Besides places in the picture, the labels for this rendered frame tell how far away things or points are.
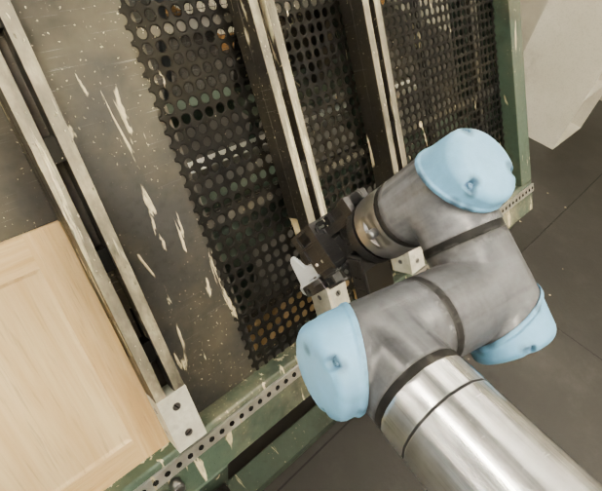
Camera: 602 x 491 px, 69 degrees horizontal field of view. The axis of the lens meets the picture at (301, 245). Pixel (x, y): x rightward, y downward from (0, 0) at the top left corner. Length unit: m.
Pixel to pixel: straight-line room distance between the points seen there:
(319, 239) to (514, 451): 0.33
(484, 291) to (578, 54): 3.74
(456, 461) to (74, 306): 0.68
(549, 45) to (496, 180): 3.74
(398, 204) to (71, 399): 0.67
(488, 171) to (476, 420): 0.20
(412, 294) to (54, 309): 0.63
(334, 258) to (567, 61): 3.67
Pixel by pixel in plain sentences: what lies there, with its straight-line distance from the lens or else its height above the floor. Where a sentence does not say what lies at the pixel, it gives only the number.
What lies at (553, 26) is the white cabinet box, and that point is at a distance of 4.10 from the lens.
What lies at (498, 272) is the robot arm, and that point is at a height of 1.58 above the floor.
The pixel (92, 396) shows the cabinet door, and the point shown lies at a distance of 0.90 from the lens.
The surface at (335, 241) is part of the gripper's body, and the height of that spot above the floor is 1.45.
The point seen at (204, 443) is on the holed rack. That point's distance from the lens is 1.00.
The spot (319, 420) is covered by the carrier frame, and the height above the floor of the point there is 0.18.
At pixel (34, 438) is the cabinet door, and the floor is 1.03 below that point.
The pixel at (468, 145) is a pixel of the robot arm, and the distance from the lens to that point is 0.39.
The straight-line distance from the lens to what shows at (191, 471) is 1.03.
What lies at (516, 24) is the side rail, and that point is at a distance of 1.77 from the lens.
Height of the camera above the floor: 1.83
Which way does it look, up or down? 46 degrees down
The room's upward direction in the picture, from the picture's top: 10 degrees clockwise
